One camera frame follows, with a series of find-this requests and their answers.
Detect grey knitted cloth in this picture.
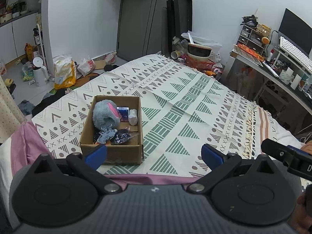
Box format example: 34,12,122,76
96,124,117,144

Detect black item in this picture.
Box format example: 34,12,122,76
111,128,139,145

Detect grey fluffy plush toy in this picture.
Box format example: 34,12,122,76
93,99,121,129

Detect white plastic bundle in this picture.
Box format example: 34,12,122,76
128,109,138,126

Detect blue tissue pack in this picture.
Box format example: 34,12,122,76
117,107,129,122

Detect person's right hand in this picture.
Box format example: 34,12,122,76
287,140,312,234

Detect brown cardboard box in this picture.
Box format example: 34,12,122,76
80,95,144,165

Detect patterned white green blanket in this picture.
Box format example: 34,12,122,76
32,54,301,177

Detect pink bed sheet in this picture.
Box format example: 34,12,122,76
10,121,199,188

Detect white desk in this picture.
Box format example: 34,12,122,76
222,53,312,135

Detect red plastic basket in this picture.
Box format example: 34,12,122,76
186,56,215,70

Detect white plastic bag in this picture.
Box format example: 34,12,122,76
77,58,95,77

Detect yellow white rice bag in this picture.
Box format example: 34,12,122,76
53,54,77,90

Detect white keyboard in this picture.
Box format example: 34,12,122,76
279,36,312,72

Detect white kettle jug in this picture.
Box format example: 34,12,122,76
32,57,49,87

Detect black white bowl container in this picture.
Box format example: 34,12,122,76
188,43,212,62

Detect black computer monitor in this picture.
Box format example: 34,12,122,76
278,9,311,56

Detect small drawer organizer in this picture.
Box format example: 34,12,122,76
238,24,265,49

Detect dark grey door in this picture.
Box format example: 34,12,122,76
116,0,167,61

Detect black folded stand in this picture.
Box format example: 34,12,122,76
161,0,192,56

